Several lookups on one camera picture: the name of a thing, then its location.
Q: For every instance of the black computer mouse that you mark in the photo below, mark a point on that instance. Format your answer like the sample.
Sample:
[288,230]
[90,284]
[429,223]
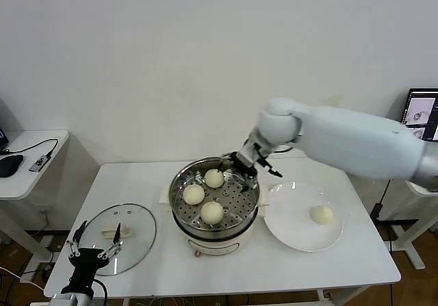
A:
[10,165]

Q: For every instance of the grey open laptop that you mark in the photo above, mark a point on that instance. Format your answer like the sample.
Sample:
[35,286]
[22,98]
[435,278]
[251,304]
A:
[424,114]

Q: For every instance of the white side table with mouse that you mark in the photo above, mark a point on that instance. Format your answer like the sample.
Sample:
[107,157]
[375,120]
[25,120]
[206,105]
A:
[20,182]

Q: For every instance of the white round plate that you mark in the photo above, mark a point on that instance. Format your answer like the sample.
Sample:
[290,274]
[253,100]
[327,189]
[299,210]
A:
[294,217]

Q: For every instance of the white side table with label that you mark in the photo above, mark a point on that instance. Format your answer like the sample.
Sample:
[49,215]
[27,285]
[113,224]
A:
[409,251]

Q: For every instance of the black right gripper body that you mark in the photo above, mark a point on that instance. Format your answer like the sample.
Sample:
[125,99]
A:
[248,170]

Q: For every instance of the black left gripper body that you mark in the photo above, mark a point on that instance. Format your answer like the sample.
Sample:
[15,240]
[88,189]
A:
[88,256]

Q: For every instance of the perforated steel steamer basket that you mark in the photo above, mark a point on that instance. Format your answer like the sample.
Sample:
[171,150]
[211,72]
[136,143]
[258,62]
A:
[236,203]

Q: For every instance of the cream electric cooking pot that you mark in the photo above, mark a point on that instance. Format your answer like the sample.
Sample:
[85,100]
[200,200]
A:
[212,245]

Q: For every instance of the dark screen device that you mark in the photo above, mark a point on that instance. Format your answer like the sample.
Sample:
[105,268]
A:
[2,138]

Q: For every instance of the grey usb hub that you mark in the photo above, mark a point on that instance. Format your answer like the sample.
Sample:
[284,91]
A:
[39,164]

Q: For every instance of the black crossbar under table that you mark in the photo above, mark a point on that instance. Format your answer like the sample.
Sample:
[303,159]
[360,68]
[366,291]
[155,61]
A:
[400,222]

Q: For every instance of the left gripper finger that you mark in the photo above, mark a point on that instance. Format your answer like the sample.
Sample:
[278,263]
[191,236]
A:
[79,233]
[117,234]

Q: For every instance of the white steamed baozi bun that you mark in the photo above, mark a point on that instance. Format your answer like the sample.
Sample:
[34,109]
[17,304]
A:
[214,179]
[321,215]
[212,213]
[193,194]

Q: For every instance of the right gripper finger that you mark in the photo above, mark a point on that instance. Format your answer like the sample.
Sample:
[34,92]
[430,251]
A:
[226,164]
[273,172]

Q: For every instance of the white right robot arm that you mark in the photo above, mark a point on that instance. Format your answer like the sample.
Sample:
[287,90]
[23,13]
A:
[342,141]

